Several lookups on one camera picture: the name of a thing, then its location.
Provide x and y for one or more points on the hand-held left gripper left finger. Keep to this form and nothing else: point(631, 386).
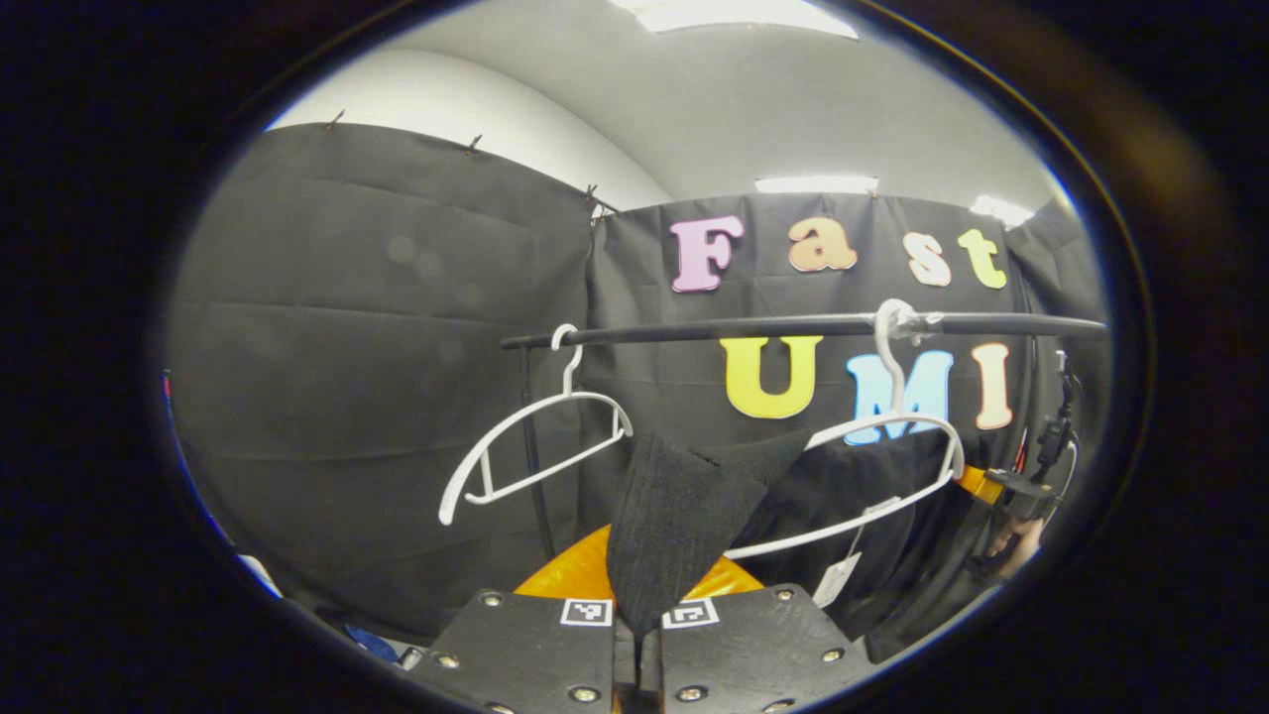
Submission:
point(525, 654)

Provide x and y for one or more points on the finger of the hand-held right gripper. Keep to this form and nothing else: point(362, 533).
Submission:
point(980, 484)

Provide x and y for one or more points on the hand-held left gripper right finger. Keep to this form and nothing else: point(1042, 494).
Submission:
point(753, 645)

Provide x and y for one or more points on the black garment with tag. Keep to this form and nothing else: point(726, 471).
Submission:
point(674, 516)

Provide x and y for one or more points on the white plastic hanger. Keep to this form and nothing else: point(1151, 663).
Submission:
point(568, 372)
point(894, 377)

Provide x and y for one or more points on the black clothes rack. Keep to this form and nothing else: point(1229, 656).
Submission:
point(694, 329)

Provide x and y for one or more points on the blue object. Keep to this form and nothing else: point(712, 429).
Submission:
point(372, 645)

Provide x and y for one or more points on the black backdrop cloth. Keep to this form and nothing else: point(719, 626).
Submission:
point(347, 347)

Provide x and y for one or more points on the large ceiling light panel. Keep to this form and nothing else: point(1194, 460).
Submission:
point(734, 15)

